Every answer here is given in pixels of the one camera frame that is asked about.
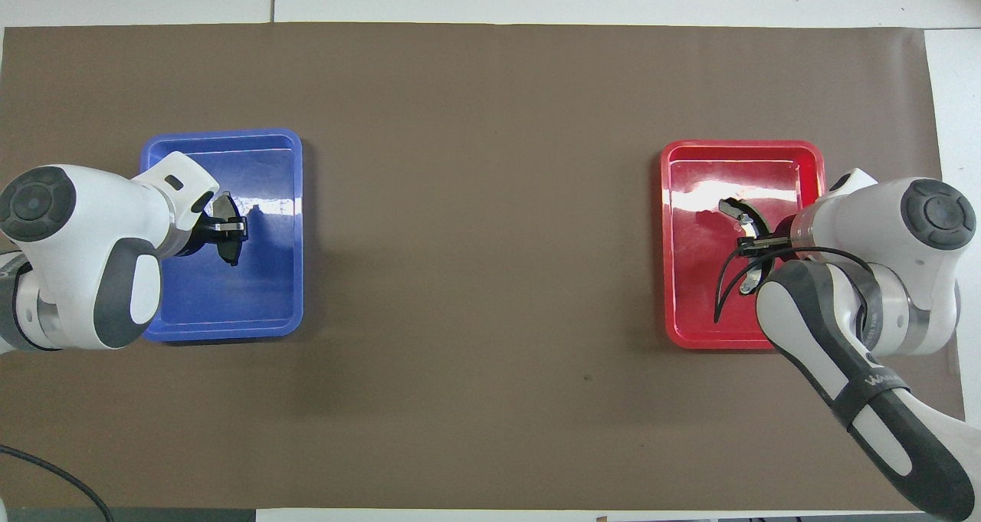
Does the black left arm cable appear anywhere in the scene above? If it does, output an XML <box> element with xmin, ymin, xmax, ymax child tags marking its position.
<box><xmin>0</xmin><ymin>444</ymin><xmax>116</xmax><ymax>522</ymax></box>

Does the red plastic tray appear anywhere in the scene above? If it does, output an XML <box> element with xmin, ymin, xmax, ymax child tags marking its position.
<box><xmin>660</xmin><ymin>140</ymin><xmax>827</xmax><ymax>351</ymax></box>

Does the blue plastic tray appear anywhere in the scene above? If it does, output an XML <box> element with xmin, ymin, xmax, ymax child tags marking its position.
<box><xmin>138</xmin><ymin>128</ymin><xmax>305</xmax><ymax>343</ymax></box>

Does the brown paper table mat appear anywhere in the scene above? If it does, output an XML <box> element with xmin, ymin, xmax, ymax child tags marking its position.
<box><xmin>0</xmin><ymin>22</ymin><xmax>968</xmax><ymax>511</ymax></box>

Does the dark brake pad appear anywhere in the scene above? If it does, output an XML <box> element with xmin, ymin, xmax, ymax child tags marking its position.
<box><xmin>208</xmin><ymin>192</ymin><xmax>248</xmax><ymax>267</ymax></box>

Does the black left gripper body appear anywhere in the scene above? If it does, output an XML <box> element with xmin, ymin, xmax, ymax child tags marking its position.
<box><xmin>175</xmin><ymin>204</ymin><xmax>225</xmax><ymax>259</ymax></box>

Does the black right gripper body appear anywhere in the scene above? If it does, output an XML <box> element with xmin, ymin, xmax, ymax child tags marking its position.
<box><xmin>766</xmin><ymin>214</ymin><xmax>802</xmax><ymax>253</ymax></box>

